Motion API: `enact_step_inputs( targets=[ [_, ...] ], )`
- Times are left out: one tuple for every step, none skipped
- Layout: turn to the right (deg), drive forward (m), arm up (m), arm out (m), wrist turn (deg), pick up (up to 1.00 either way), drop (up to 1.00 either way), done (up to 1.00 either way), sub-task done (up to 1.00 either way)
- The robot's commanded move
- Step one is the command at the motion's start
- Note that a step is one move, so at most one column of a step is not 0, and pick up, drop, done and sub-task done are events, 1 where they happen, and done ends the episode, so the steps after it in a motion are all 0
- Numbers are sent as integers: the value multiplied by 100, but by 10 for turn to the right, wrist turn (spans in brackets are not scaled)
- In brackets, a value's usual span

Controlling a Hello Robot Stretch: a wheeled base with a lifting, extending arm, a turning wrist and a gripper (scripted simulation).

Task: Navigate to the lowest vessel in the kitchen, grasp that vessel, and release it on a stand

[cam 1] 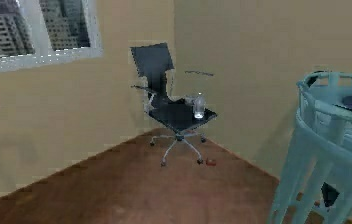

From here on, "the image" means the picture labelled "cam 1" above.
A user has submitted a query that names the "black office chair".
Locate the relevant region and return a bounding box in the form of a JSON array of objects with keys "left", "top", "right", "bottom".
[{"left": 129, "top": 42, "right": 218, "bottom": 167}]

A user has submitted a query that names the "white framed window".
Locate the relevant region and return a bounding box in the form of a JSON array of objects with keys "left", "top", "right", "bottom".
[{"left": 0, "top": 0, "right": 104, "bottom": 76}]

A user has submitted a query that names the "light blue laundry basket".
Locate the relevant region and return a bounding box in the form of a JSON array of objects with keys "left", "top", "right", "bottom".
[{"left": 268, "top": 70, "right": 352, "bottom": 224}]

